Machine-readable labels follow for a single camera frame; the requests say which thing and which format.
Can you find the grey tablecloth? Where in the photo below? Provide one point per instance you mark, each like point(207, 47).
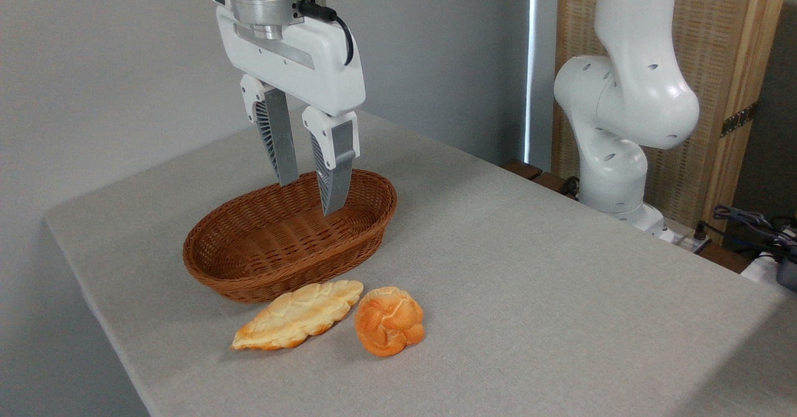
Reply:
point(529, 311)

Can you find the round orange knotted bread roll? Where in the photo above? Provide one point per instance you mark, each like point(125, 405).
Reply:
point(389, 320)

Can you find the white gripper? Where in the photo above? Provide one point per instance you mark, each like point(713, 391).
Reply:
point(299, 62)

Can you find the white power strip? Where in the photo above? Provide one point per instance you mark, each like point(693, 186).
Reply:
point(685, 239)

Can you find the wooden rattan folding screen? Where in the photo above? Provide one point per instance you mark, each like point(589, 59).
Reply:
point(722, 62)

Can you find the brown wicker oval basket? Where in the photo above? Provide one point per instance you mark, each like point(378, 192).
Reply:
point(249, 249)

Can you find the long flat braided bread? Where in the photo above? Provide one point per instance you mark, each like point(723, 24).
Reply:
point(299, 314)

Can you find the dark metal screen hinge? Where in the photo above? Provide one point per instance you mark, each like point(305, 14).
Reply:
point(738, 119)

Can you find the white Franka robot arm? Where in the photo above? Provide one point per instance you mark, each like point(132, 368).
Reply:
point(629, 93)

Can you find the dark grey box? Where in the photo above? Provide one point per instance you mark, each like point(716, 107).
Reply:
point(787, 274)

